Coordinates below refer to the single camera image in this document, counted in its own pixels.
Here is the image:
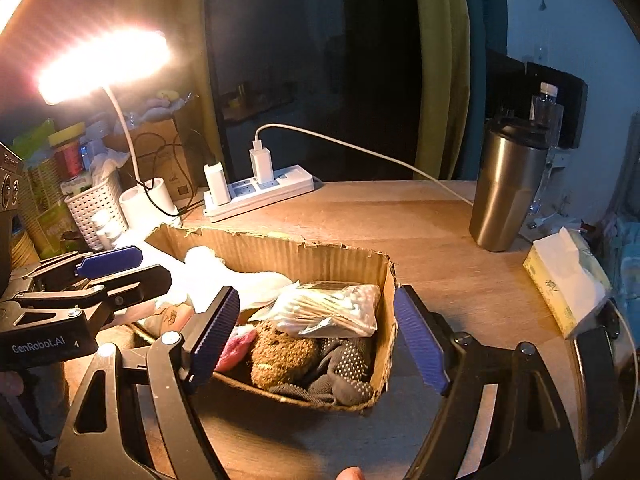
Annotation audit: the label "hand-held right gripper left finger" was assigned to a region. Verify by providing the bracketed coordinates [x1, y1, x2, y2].
[52, 286, 241, 480]

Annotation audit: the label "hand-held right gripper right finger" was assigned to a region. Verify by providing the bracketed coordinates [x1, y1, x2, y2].
[394, 285, 581, 480]

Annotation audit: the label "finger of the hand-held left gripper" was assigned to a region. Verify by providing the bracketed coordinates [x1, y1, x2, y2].
[75, 263, 173, 311]
[25, 245, 144, 283]

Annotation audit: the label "pink knitted pouch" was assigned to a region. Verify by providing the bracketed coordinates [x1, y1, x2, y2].
[215, 325, 259, 374]

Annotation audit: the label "beige printed cloth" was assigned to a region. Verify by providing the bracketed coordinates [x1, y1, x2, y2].
[154, 304, 195, 337]

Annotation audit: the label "white cloth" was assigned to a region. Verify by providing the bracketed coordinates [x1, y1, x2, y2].
[182, 246, 227, 286]

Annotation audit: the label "grey dotted socks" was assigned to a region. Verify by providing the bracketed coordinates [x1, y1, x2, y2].
[269, 335, 377, 408]

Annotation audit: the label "cotton swab pack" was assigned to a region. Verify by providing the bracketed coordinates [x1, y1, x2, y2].
[274, 281, 382, 339]

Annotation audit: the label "brown cardboard box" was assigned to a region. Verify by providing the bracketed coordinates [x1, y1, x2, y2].
[131, 224, 399, 414]

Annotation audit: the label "person's left hand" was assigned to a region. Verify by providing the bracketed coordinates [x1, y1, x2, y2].
[0, 370, 24, 399]

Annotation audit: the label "white pill bottle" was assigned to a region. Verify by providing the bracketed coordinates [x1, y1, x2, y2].
[91, 208, 114, 235]
[102, 221, 126, 251]

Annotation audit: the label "white plastic basket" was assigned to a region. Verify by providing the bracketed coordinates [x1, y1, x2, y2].
[65, 170, 129, 252]

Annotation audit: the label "white desk lamp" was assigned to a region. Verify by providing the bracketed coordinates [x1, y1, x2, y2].
[37, 29, 183, 231]

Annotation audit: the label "green printed package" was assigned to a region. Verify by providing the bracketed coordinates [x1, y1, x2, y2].
[19, 119, 85, 262]

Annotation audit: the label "white plastic bags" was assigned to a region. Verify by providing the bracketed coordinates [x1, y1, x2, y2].
[89, 149, 132, 182]

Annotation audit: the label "red jar yellow lid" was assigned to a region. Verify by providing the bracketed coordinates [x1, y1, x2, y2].
[48, 122, 87, 179]

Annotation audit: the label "brown paper bag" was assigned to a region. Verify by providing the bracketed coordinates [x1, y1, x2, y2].
[116, 109, 202, 202]

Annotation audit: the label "white square charger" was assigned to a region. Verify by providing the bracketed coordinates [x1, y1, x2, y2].
[203, 161, 231, 207]

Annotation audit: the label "white power strip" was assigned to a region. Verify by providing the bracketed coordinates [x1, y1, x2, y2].
[203, 165, 315, 223]

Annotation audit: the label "yellow tissue box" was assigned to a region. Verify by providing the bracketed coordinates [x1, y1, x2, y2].
[522, 227, 614, 340]

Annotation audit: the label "steel tumbler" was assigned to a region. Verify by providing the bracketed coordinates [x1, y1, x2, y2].
[469, 120, 552, 253]

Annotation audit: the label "blue blanket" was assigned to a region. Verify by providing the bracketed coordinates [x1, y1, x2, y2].
[599, 209, 640, 303]

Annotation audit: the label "clear water bottle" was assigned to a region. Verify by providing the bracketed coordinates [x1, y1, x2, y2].
[529, 82, 565, 216]

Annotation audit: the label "black appliance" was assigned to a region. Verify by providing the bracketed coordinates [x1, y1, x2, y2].
[484, 48, 589, 150]

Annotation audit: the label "green curtain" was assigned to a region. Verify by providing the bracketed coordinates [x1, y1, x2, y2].
[411, 0, 472, 182]

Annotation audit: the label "black cables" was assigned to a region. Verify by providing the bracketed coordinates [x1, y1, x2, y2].
[136, 129, 217, 219]

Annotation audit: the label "white charger with cable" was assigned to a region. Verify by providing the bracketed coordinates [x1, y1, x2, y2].
[250, 146, 275, 185]

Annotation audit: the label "white charging cable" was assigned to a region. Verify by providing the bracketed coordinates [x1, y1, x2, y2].
[254, 123, 474, 206]

